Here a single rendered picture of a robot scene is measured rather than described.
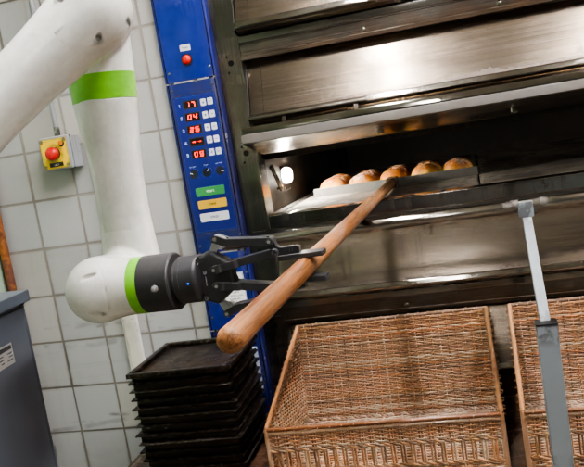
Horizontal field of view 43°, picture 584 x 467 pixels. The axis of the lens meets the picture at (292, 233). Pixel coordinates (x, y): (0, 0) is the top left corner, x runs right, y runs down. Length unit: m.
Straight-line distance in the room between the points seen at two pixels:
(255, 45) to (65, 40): 1.10
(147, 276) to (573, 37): 1.35
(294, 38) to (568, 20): 0.73
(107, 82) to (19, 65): 0.20
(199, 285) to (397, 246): 1.07
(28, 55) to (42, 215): 1.36
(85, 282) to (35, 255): 1.31
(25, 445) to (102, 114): 0.59
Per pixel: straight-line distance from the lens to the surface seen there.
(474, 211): 1.73
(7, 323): 1.39
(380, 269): 2.15
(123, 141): 1.32
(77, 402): 2.59
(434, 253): 2.13
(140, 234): 1.33
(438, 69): 2.09
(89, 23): 1.16
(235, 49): 2.20
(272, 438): 1.82
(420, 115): 1.95
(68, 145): 2.33
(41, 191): 2.48
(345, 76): 2.13
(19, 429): 1.41
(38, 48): 1.16
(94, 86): 1.32
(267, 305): 0.87
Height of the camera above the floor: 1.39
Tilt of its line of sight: 7 degrees down
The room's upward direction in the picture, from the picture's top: 9 degrees counter-clockwise
